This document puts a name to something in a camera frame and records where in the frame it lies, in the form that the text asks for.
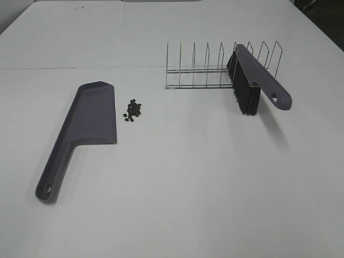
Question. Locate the pile of coffee beans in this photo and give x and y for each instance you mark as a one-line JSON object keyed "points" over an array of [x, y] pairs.
{"points": [[133, 110]]}

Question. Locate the grey plastic dustpan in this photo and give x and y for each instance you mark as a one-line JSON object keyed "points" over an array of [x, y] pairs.
{"points": [[91, 120]]}

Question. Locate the grey brush black bristles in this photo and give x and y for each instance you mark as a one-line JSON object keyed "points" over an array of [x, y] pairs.
{"points": [[249, 78]]}

